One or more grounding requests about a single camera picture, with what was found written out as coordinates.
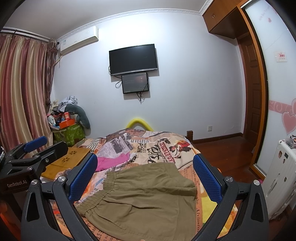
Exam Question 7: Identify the grey stuffed toy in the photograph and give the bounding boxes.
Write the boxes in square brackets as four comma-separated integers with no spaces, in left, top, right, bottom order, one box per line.
[65,104,90,130]

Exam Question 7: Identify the wooden folding bed table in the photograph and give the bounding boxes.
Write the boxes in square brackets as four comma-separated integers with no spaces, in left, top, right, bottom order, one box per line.
[41,147,91,180]

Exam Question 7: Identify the olive green shorts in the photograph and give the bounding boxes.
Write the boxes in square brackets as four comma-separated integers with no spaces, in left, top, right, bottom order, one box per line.
[76,163,197,240]

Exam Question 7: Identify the pink garment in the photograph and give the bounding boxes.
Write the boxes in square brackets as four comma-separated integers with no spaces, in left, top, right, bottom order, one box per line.
[95,153,130,172]

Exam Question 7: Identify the wooden bedpost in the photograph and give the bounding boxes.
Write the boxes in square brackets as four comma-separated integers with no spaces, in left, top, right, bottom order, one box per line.
[186,131,193,142]

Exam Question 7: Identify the yellow foam bed rail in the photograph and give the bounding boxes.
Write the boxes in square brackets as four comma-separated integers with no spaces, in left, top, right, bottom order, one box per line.
[126,118,154,132]

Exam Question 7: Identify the green storage bag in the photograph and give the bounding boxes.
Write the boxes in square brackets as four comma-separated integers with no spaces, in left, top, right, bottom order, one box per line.
[53,123,85,147]

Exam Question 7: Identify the wooden overhead cabinet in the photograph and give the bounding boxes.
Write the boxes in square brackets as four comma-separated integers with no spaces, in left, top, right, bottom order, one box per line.
[203,0,249,39]

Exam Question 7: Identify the red striped curtain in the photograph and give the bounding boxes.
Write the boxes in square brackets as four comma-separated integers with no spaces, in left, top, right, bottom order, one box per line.
[1,34,58,151]

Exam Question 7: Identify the yellow orange plush blanket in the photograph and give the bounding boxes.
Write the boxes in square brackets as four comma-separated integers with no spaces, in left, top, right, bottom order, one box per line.
[201,196,238,237]

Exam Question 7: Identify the small black wall monitor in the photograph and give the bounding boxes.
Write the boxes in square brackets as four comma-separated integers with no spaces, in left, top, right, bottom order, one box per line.
[121,72,149,94]

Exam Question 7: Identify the newspaper print bed quilt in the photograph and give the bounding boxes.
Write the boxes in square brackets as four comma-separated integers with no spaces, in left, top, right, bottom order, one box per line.
[40,127,236,241]

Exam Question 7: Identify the white air conditioner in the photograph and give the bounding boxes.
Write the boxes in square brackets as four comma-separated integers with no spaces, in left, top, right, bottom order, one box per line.
[59,26,99,56]

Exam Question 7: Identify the orange box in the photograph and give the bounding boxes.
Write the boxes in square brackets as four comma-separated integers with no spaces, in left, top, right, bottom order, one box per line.
[59,119,76,129]

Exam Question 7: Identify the wooden door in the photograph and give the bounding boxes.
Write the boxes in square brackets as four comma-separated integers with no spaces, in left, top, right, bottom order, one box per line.
[238,34,262,145]

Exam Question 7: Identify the wall mounted black television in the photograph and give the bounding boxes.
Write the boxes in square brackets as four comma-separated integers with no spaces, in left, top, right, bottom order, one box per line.
[109,44,158,76]

